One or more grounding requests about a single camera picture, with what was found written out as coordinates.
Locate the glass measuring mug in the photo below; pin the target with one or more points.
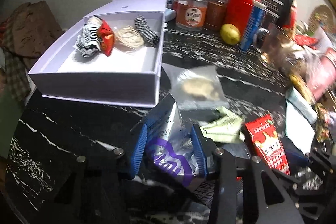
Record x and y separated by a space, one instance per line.
277 45

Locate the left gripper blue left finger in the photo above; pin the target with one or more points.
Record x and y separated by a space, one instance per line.
98 188

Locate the purple silver snack packet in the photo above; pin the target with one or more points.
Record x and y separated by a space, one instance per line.
168 143

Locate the yellow lemon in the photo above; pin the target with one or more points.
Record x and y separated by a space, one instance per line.
230 34

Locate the pink cup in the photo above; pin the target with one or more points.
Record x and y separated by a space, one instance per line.
321 73

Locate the round woven basket tray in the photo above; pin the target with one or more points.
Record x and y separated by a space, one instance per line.
322 16

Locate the large red snack packet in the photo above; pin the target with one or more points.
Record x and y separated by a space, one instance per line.
268 146

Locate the small red gold snack packet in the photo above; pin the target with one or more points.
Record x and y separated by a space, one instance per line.
106 36

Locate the clear bag of nuts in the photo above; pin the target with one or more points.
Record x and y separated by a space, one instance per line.
195 88

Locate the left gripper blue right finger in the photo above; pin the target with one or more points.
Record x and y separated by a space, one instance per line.
264 198

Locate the brown clothes pile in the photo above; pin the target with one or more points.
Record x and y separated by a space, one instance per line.
28 32

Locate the white tissue pack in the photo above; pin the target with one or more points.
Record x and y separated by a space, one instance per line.
300 118

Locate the red plastic canister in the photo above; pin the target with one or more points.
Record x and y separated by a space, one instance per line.
238 12

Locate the blue effervescent tablet tube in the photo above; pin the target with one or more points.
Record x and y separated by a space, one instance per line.
253 24

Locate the black white striped sock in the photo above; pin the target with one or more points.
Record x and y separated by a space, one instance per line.
88 42

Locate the black white checkered cloth roll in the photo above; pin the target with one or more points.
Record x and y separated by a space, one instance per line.
142 27

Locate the green white paper sachet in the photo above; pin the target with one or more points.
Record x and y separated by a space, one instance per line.
226 129

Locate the clear jar orange label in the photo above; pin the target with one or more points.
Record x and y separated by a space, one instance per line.
191 14

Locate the red spice jar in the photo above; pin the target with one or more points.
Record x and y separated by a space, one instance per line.
215 14

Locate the open white gift box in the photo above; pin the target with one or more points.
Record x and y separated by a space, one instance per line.
112 56

